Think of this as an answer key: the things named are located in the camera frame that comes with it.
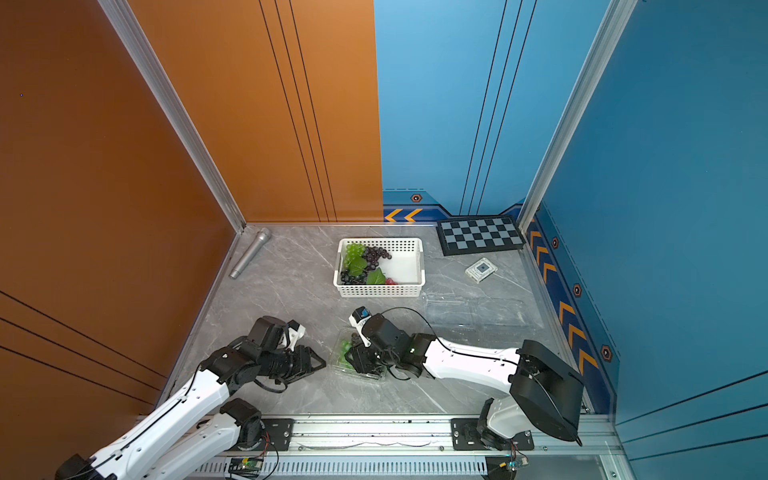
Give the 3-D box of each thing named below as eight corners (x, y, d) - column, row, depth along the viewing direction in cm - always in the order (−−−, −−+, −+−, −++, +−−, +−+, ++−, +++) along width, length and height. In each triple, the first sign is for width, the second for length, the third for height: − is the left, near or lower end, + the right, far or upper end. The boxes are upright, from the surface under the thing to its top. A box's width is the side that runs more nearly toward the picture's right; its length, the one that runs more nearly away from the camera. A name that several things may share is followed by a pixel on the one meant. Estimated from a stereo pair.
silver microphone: (228, 276, 107) (223, 270, 104) (266, 233, 121) (263, 226, 118) (236, 279, 106) (231, 273, 103) (274, 235, 120) (270, 229, 117)
